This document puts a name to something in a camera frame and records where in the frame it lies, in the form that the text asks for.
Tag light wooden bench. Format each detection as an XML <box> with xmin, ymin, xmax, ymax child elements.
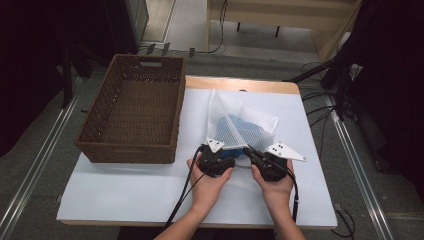
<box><xmin>205</xmin><ymin>0</ymin><xmax>363</xmax><ymax>63</ymax></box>

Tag person's left hand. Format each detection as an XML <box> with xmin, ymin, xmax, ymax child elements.
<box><xmin>186</xmin><ymin>157</ymin><xmax>235</xmax><ymax>217</ymax></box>

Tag blue cloth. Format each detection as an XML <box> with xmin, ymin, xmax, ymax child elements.
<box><xmin>214</xmin><ymin>114</ymin><xmax>274</xmax><ymax>160</ymax></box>

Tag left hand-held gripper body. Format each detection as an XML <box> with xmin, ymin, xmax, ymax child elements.
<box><xmin>197</xmin><ymin>136</ymin><xmax>237</xmax><ymax>178</ymax></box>

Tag black floor cables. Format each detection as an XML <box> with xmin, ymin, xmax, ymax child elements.
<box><xmin>300</xmin><ymin>61</ymin><xmax>336</xmax><ymax>159</ymax></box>

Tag metal floor rail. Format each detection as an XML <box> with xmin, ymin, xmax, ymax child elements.
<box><xmin>323</xmin><ymin>94</ymin><xmax>395</xmax><ymax>240</ymax></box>
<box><xmin>0</xmin><ymin>75</ymin><xmax>83</xmax><ymax>240</ymax></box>

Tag white mesh laundry bag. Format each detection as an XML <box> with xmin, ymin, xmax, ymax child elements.
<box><xmin>205</xmin><ymin>89</ymin><xmax>280</xmax><ymax>193</ymax></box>

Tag person's dark trousers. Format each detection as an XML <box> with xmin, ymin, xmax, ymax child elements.
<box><xmin>117</xmin><ymin>226</ymin><xmax>277</xmax><ymax>240</ymax></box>

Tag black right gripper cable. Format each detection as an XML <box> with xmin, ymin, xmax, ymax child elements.
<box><xmin>282</xmin><ymin>165</ymin><xmax>300</xmax><ymax>224</ymax></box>

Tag black metal stand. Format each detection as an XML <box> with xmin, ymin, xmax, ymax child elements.
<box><xmin>282</xmin><ymin>49</ymin><xmax>359</xmax><ymax>122</ymax></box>
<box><xmin>60</xmin><ymin>46</ymin><xmax>93</xmax><ymax>109</ymax></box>

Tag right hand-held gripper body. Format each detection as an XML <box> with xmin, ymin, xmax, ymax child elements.
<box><xmin>254</xmin><ymin>141</ymin><xmax>307</xmax><ymax>183</ymax></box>

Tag brown wicker basket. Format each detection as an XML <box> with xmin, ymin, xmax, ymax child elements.
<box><xmin>74</xmin><ymin>53</ymin><xmax>187</xmax><ymax>165</ymax></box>

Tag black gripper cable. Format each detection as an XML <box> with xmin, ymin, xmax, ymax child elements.
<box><xmin>162</xmin><ymin>145</ymin><xmax>205</xmax><ymax>234</ymax></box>
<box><xmin>282</xmin><ymin>165</ymin><xmax>300</xmax><ymax>224</ymax></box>

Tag white table cover sheet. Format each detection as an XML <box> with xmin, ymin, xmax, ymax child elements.
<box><xmin>55</xmin><ymin>87</ymin><xmax>338</xmax><ymax>230</ymax></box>

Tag person's right hand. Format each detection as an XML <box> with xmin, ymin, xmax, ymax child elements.
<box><xmin>250</xmin><ymin>159</ymin><xmax>296</xmax><ymax>217</ymax></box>

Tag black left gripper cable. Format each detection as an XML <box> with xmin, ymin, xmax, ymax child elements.
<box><xmin>162</xmin><ymin>145</ymin><xmax>205</xmax><ymax>234</ymax></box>

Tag grey cabinet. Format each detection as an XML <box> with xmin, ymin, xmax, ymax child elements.
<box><xmin>123</xmin><ymin>0</ymin><xmax>150</xmax><ymax>52</ymax></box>

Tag black hanging cable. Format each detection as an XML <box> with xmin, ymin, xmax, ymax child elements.
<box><xmin>186</xmin><ymin>0</ymin><xmax>229</xmax><ymax>56</ymax></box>

